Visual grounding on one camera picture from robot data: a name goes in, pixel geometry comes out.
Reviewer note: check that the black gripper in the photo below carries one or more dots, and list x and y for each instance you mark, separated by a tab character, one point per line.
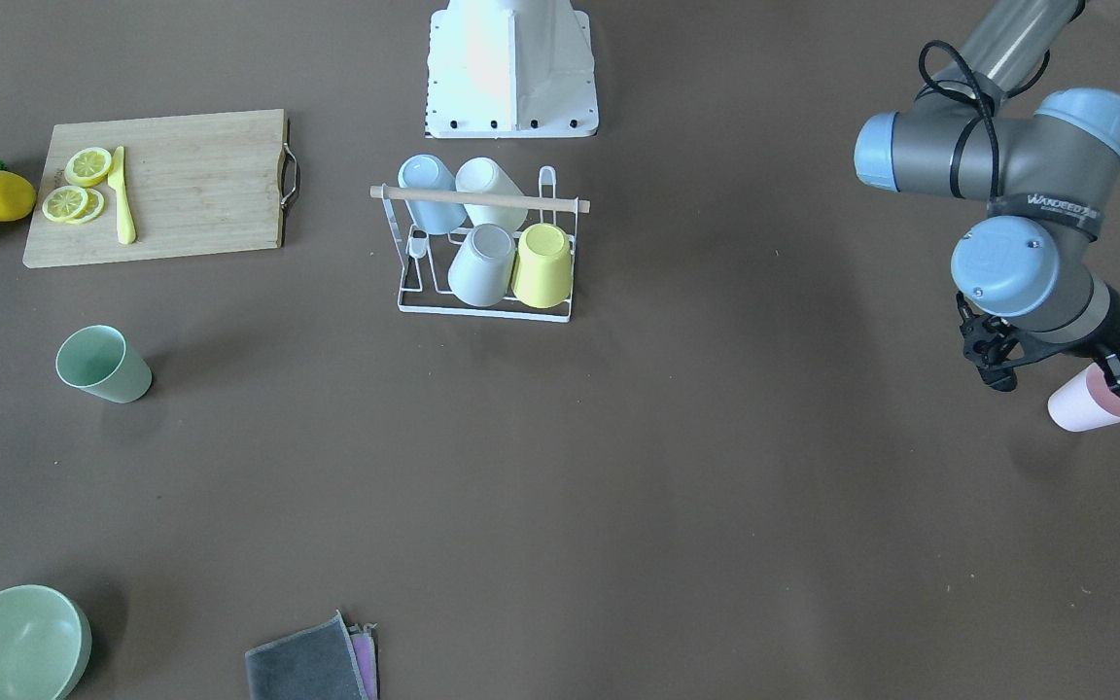
1117	318

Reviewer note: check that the pink cup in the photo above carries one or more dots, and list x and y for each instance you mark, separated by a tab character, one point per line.
1084	403

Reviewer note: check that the mint green cup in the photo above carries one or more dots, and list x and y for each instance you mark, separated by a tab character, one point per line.
98	360

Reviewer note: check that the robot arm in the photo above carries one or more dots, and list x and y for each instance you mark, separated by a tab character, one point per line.
1025	293

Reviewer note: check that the yellow cup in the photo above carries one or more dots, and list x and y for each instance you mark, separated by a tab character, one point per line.
543	271

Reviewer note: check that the grey cup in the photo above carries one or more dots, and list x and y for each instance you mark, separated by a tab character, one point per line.
480	273

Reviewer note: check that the white cup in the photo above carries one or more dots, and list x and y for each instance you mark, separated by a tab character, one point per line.
483	175

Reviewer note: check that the light blue cup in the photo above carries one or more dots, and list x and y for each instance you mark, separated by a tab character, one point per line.
430	173

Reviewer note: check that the purple cloth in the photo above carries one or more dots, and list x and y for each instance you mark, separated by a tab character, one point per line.
363	640

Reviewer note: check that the grey cloth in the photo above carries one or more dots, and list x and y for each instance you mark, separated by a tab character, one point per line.
317	663

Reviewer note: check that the wooden cutting board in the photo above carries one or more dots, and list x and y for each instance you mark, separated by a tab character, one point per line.
196	185

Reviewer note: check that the yellow plastic knife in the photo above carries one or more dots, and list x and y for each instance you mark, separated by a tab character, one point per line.
125	225

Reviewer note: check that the lower lemon slice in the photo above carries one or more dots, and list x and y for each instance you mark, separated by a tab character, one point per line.
95	206
66	203

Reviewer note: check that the green bowl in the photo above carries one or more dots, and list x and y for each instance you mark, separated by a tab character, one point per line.
45	643

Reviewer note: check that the white wire cup holder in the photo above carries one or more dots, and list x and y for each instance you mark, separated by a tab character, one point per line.
422	281

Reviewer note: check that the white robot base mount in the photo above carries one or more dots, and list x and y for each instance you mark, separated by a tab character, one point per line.
510	69

